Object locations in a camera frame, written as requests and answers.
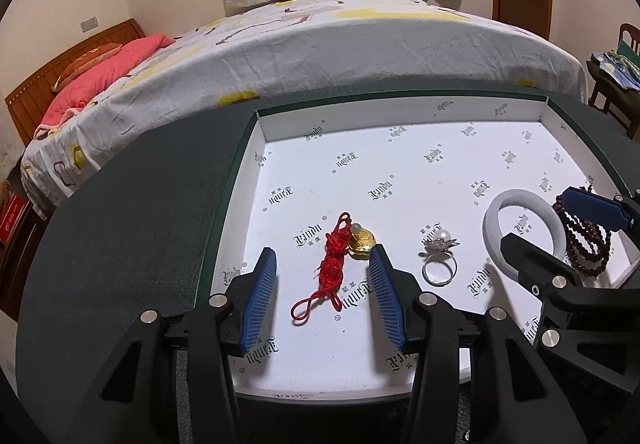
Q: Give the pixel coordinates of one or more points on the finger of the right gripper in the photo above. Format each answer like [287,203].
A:
[595,209]
[548,278]

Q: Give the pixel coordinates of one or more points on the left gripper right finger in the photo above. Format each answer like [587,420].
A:
[515,398]

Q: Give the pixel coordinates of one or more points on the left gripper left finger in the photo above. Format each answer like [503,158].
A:
[133,397]

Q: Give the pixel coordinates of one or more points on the white jade bangle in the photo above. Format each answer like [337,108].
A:
[525,214]

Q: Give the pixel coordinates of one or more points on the red cord gold pendant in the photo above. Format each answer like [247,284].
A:
[348,238]

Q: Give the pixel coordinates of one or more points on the wooden chair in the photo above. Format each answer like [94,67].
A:
[626,52]

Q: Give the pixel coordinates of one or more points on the pile of clothes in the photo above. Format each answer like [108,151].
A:
[612,80]

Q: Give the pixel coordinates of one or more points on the dark green tray box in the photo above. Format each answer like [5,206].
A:
[420,180]

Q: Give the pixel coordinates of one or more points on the dark green table cloth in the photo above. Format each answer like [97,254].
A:
[141,233]

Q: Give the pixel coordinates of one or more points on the red box on nightstand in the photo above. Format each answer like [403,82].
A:
[10,217]

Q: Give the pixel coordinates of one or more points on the pink pillow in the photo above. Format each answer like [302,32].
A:
[84,88]

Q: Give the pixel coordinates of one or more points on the wooden headboard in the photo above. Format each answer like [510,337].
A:
[28,102]

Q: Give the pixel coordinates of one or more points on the bed with patterned sheet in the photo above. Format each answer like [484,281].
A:
[297,45]

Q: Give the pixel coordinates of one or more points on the orange cushion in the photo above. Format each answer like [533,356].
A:
[83,63]

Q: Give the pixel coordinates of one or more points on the wall power socket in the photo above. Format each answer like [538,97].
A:
[89,24]

